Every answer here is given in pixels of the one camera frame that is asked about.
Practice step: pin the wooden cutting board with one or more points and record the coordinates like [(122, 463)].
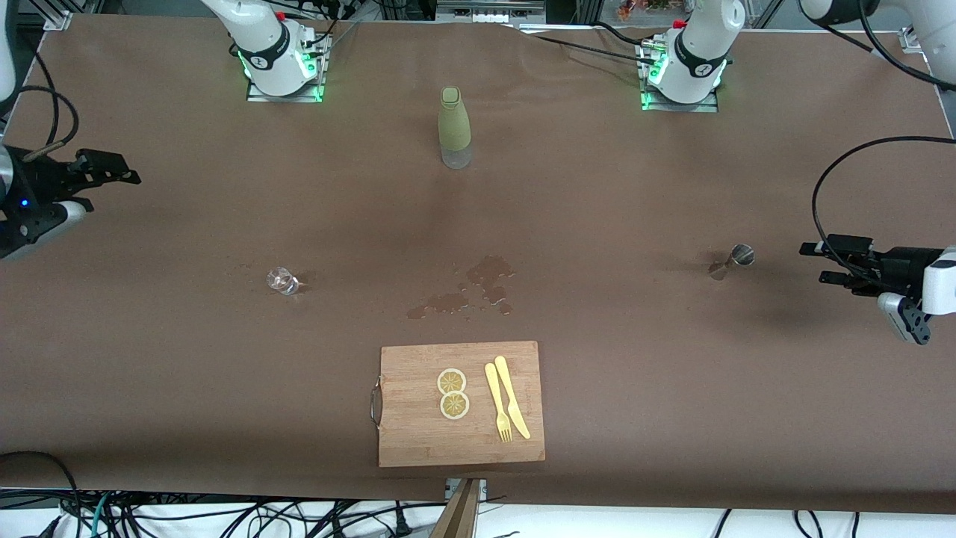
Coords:
[(418, 441)]

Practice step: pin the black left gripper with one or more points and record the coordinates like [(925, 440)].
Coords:
[(901, 267)]

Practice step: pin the green sleeved glass bottle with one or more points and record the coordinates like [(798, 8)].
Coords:
[(454, 123)]

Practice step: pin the clear glass measuring cup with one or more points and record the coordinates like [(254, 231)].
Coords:
[(281, 280)]

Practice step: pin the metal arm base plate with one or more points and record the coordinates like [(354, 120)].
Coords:
[(258, 96), (672, 107)]

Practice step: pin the metal table corner bracket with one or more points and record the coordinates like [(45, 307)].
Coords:
[(915, 39), (58, 19)]

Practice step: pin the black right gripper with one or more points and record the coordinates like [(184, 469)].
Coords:
[(42, 181)]

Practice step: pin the yellow plastic knife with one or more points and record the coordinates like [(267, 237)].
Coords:
[(509, 392)]

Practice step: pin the steel double-cone jigger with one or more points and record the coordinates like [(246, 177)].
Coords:
[(742, 255)]

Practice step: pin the yellow plastic fork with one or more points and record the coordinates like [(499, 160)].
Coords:
[(494, 396)]

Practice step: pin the metal table edge bracket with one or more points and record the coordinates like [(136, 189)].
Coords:
[(482, 489)]

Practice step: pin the lemon slice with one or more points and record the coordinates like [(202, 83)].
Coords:
[(454, 406), (451, 381)]

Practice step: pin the wooden post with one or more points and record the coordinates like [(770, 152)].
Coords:
[(459, 515)]

